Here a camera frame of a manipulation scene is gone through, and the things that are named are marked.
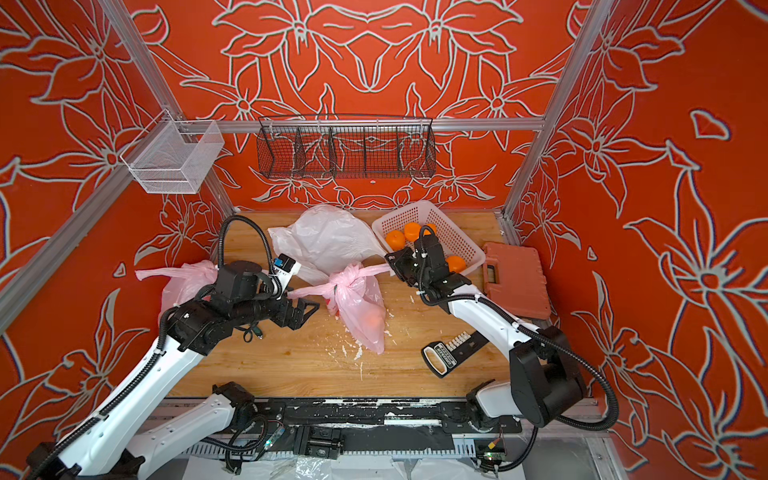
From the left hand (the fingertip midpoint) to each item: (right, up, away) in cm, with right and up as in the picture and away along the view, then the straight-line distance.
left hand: (305, 294), depth 71 cm
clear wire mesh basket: (-47, +39, +20) cm, 64 cm away
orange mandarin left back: (+30, +16, +38) cm, 51 cm away
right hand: (+19, +10, +11) cm, 24 cm away
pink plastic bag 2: (+11, -1, +3) cm, 12 cm away
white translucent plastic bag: (-2, +14, +37) cm, 40 cm away
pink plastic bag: (-38, +1, +12) cm, 40 cm away
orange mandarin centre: (+16, -10, +12) cm, 23 cm away
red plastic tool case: (+62, +1, +25) cm, 66 cm away
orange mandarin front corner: (+23, +13, +33) cm, 43 cm away
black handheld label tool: (+35, -20, +11) cm, 42 cm away
